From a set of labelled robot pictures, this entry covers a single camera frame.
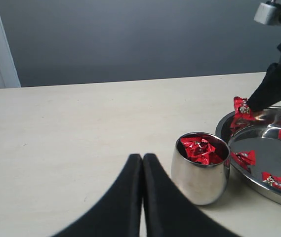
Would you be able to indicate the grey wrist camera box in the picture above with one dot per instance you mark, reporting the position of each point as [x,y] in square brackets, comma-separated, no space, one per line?
[268,13]

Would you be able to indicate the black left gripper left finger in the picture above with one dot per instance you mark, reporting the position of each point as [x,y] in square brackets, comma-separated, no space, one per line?
[118,211]

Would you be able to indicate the red candy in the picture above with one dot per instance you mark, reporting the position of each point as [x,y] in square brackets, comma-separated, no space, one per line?
[277,182]
[201,151]
[244,159]

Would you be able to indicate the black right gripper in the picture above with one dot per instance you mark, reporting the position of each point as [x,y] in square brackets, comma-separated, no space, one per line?
[269,91]

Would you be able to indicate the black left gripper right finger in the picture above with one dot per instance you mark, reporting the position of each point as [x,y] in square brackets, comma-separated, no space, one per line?
[168,213]

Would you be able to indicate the round steel plate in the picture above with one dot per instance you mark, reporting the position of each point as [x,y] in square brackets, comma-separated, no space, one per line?
[261,136]

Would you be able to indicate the red wrapped candy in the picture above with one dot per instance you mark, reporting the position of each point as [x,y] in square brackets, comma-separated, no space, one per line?
[244,159]
[277,182]

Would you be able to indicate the red candy aloft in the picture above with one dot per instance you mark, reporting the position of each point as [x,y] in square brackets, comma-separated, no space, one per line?
[242,110]

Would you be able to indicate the steel cup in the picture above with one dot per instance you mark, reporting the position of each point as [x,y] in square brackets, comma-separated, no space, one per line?
[201,184]

